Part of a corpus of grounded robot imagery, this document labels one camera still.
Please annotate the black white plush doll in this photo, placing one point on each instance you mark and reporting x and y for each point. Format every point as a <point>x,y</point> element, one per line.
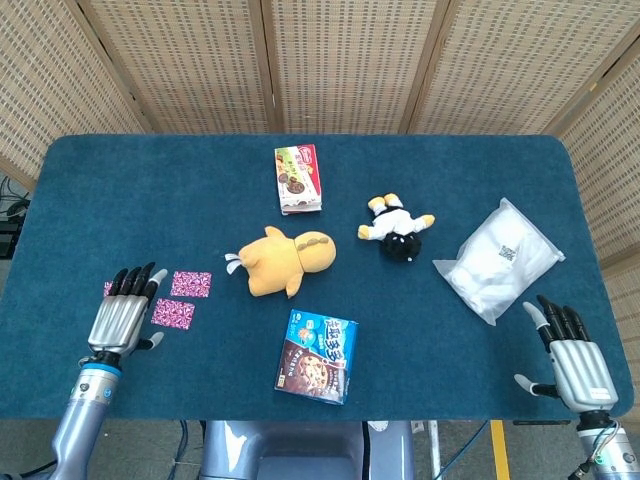
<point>395,227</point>

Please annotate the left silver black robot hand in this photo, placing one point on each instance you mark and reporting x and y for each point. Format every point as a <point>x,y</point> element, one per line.
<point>117,322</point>

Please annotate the yellow plush toy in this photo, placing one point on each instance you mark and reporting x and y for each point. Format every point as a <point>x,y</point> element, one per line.
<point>280,265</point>

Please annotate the blue chocolate cookie box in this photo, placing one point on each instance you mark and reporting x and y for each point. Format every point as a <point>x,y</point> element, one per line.
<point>315,357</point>

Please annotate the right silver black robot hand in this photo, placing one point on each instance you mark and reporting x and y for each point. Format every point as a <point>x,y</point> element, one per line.
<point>582,372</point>

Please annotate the white red snack box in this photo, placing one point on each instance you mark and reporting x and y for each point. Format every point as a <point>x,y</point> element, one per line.
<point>297,180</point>

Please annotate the white table leg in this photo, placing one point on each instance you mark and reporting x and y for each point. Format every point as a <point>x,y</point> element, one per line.
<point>435,450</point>

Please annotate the blue carpet table cover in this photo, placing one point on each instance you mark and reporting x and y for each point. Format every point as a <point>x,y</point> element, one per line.
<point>150,200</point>

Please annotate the white plastic bag package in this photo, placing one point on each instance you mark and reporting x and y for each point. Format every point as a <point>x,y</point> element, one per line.
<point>495,265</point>

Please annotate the wicker folding screen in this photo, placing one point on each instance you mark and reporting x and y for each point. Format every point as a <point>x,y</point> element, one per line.
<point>350,60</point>

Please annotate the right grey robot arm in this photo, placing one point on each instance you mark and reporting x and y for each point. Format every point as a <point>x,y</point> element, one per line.
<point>612,455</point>

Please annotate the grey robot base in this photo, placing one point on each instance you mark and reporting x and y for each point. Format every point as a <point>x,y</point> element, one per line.
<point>300,450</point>

